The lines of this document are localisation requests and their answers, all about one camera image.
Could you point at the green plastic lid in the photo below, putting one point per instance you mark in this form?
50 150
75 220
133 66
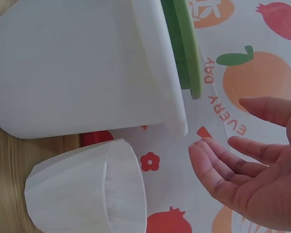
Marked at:
192 65

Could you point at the white faceted paper cup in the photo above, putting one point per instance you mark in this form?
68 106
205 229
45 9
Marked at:
70 189

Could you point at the person's right hand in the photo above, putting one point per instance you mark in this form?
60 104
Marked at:
276 191

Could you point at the large white plastic container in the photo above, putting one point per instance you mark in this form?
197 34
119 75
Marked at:
75 72

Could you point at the person's right thumb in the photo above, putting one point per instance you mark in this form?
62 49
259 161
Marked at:
269 108

